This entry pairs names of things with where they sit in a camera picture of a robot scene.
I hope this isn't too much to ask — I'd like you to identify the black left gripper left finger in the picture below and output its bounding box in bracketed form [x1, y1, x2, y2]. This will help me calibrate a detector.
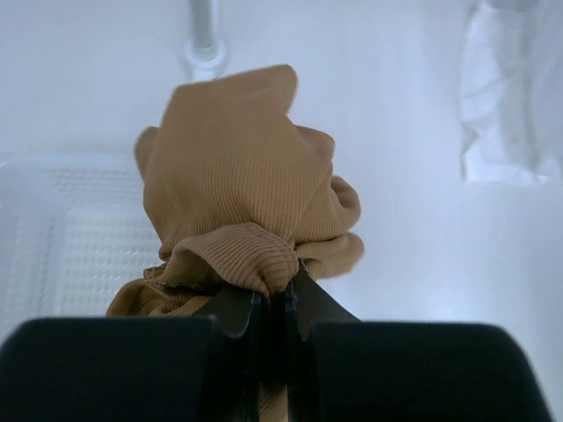
[196, 285, 265, 421]

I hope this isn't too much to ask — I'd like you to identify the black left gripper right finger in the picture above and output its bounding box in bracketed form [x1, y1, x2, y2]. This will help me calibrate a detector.
[284, 259, 360, 421]

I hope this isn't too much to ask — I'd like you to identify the brown tank top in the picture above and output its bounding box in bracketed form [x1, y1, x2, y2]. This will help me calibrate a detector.
[105, 63, 366, 422]

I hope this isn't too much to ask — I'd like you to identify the white metal clothes rack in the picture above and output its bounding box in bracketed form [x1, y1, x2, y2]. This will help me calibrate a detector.
[183, 0, 228, 83]

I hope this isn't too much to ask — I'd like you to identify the white garment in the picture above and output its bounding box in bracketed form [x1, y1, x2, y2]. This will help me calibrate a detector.
[458, 1, 562, 186]

